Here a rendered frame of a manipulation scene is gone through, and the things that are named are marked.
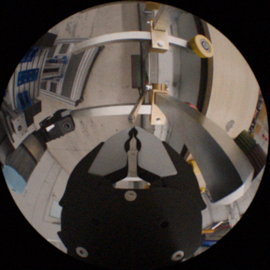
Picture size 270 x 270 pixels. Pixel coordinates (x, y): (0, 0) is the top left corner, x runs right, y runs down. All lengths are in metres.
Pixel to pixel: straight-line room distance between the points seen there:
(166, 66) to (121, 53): 0.75
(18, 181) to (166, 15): 0.46
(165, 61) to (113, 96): 0.82
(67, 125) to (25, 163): 0.15
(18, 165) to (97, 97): 1.15
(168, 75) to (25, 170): 0.67
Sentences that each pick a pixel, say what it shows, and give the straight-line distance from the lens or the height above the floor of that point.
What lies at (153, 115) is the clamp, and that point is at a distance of 0.28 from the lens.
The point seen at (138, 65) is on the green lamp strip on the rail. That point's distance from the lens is 0.43.
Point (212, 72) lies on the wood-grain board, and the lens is 0.35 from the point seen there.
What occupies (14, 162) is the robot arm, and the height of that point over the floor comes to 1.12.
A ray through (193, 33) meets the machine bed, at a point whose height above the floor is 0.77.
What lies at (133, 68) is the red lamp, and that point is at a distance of 0.43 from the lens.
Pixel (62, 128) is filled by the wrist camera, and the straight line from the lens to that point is 0.26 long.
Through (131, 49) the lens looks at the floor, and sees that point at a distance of 1.21.
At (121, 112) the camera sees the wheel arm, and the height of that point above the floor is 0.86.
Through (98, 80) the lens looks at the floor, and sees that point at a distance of 1.20.
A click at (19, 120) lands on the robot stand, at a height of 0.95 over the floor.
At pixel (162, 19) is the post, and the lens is 0.28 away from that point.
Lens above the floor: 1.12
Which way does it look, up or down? 54 degrees down
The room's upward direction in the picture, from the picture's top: 180 degrees clockwise
